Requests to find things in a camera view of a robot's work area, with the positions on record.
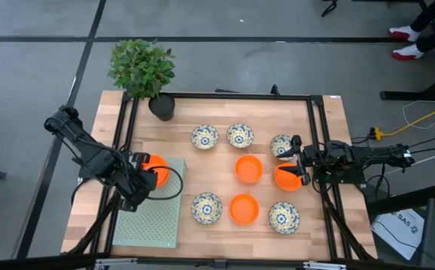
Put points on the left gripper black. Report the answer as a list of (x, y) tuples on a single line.
[(138, 185)]

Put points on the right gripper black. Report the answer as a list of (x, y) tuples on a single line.
[(313, 156)]

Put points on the blue yellow floral ceramic bowl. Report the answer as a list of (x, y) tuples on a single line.
[(204, 137), (284, 218), (278, 144), (206, 208), (240, 135)]

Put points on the orange plastic bowl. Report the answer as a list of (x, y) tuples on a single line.
[(249, 169), (244, 209), (161, 168), (287, 182)]

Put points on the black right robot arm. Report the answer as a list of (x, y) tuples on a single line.
[(371, 153)]

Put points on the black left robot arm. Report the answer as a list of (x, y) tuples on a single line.
[(90, 153)]

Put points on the pale green perforated metal shelf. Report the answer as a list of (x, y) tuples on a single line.
[(153, 225)]

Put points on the small black clamp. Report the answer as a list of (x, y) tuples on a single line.
[(275, 90)]

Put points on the green plant in black pot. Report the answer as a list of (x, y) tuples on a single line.
[(140, 67)]

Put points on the black floor beam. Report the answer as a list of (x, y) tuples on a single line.
[(408, 198)]

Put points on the white printed bag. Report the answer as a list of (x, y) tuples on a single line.
[(401, 228)]

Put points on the person's foot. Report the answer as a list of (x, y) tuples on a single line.
[(407, 53), (403, 34)]

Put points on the silver metal bracket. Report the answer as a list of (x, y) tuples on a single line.
[(324, 266), (116, 262)]

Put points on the black aluminium rig frame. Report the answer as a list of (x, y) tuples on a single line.
[(240, 96)]

